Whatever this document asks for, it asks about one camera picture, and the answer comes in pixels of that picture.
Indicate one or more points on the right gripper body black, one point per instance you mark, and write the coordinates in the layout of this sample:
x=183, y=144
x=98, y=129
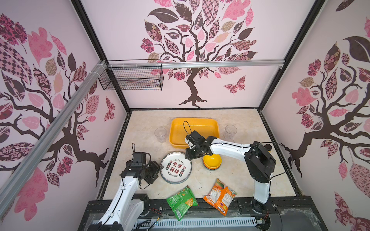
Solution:
x=192, y=153

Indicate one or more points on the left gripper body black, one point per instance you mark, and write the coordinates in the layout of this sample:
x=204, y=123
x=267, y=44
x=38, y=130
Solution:
x=151, y=172

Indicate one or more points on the plate with red characters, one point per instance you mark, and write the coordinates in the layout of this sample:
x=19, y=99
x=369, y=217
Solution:
x=176, y=168

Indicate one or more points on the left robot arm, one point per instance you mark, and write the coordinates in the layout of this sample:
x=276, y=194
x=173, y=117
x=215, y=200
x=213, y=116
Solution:
x=127, y=205

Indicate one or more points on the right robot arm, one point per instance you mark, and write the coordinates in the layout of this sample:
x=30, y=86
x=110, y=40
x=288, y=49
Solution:
x=259, y=161

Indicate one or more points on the yellow stacked bowls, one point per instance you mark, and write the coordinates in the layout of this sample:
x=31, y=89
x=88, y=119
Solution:
x=212, y=162

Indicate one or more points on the clear cup back right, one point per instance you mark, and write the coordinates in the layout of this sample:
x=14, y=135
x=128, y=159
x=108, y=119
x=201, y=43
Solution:
x=230, y=131

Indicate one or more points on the clear cup left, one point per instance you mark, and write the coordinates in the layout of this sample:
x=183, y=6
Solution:
x=161, y=134

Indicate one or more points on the green snack bag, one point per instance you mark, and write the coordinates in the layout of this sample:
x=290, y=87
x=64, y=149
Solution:
x=181, y=202

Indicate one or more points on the orange snack bag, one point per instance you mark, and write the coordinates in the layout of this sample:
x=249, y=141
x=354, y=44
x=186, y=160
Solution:
x=220, y=197

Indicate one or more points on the yellow juice bottle black cap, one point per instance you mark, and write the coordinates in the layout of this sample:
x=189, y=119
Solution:
x=268, y=147

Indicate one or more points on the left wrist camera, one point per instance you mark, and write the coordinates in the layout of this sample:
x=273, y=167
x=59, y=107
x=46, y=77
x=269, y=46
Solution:
x=139, y=158

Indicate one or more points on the white slotted cable duct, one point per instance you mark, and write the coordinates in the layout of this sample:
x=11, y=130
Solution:
x=172, y=223

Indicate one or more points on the black wire basket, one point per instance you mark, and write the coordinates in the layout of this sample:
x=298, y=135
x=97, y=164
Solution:
x=134, y=74

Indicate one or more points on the aluminium rail back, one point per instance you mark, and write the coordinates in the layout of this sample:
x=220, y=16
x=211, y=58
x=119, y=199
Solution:
x=196, y=63

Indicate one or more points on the aluminium rail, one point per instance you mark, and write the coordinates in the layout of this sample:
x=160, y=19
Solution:
x=196, y=63
x=20, y=176

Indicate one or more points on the aluminium rail left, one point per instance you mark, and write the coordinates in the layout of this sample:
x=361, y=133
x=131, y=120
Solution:
x=20, y=176

